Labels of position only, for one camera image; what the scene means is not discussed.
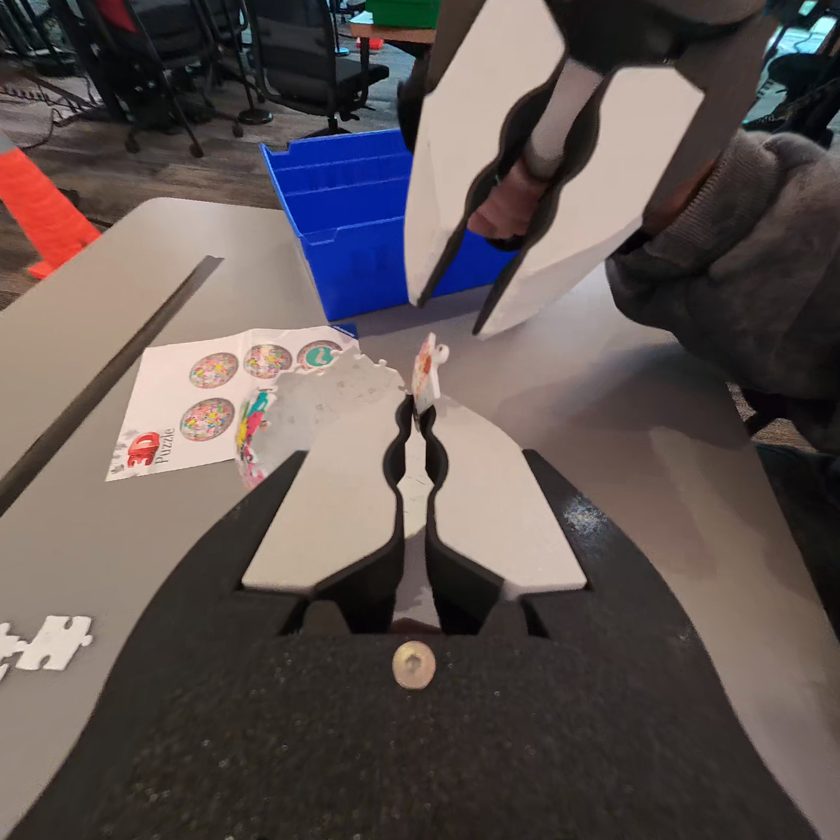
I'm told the orange traffic cone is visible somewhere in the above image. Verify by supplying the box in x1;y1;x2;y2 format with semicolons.
0;131;104;281

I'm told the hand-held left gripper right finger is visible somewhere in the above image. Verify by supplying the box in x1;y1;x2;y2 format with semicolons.
420;395;589;632

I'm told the puzzle instruction leaflet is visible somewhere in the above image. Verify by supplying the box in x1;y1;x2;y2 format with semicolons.
105;323;362;483

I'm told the black office chair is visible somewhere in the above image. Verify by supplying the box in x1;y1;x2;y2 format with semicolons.
245;0;392;140

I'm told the wooden desk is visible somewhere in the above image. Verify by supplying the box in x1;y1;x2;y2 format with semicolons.
348;18;438;48

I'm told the red bag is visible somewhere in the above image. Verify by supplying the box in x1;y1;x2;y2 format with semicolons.
97;0;140;35

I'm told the blue plastic bin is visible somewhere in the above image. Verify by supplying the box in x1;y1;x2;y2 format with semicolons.
259;128;526;324

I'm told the person's right hand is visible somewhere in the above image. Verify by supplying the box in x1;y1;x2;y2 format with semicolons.
467;159;551;242

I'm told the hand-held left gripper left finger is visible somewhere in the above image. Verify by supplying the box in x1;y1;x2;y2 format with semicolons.
240;392;416;632

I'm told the person's right forearm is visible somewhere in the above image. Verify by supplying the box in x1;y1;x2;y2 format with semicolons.
604;130;840;454

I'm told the black mesh chair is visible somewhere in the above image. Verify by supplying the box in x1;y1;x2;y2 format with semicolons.
62;0;245;160

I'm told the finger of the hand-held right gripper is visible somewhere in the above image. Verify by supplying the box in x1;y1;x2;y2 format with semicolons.
402;0;570;309
472;62;706;340

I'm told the colourful puzzle ball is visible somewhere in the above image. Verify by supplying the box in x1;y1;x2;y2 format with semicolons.
234;353;409;493

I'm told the green plastic bin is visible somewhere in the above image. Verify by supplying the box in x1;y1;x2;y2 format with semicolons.
364;0;442;30

